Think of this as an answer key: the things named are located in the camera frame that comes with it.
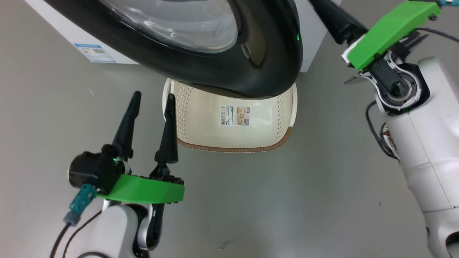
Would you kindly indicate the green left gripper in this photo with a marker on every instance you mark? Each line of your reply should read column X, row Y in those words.
column 147, row 190

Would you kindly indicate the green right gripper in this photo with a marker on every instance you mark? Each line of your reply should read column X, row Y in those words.
column 391, row 30

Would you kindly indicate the round washing machine door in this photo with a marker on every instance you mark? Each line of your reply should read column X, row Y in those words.
column 215, row 71

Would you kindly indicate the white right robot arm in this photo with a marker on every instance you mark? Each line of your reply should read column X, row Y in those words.
column 423, row 143

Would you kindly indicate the cream perforated laundry basket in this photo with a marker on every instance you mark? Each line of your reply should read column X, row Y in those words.
column 200, row 125

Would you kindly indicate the paper basket label sticker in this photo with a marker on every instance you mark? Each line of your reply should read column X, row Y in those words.
column 235, row 115

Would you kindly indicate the white Hisense washing machine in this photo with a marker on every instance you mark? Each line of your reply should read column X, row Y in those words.
column 64, row 25

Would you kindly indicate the blue energy label sticker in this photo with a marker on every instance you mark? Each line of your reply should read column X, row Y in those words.
column 95, row 53

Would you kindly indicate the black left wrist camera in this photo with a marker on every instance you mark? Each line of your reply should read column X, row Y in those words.
column 93, row 170

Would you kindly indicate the teal left camera connector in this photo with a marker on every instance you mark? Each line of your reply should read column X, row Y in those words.
column 80, row 202

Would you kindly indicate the teal camera connector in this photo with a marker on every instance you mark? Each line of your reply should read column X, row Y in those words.
column 447, row 2
column 80, row 202

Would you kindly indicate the teal right camera connector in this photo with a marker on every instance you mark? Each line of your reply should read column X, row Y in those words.
column 447, row 2

